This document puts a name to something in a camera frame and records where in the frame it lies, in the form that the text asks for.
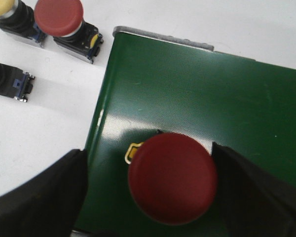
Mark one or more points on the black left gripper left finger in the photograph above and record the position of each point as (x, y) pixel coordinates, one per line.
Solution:
(49, 204)

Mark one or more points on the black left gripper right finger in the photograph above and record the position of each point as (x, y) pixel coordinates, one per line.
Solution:
(253, 202)

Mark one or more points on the red mushroom push button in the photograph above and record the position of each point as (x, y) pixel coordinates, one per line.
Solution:
(63, 20)
(172, 178)

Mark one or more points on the yellow mushroom push button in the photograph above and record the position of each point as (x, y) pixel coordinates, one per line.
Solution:
(15, 83)
(17, 20)

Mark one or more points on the green conveyor belt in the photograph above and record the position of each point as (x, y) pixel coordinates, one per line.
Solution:
(250, 107)

